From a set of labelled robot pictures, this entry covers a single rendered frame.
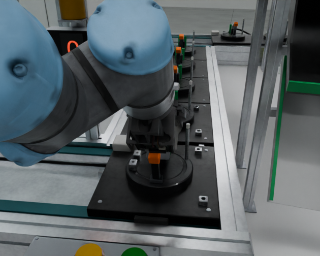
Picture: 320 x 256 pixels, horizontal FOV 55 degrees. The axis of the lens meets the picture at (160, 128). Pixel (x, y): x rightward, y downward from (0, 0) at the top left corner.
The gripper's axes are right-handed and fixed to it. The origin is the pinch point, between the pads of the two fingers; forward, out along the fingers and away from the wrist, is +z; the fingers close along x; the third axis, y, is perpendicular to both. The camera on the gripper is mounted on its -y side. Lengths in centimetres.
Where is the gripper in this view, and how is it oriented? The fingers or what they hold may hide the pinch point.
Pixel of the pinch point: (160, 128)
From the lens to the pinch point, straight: 60.6
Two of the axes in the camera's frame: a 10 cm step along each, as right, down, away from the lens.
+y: -0.8, 9.5, -3.1
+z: 0.8, 3.2, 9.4
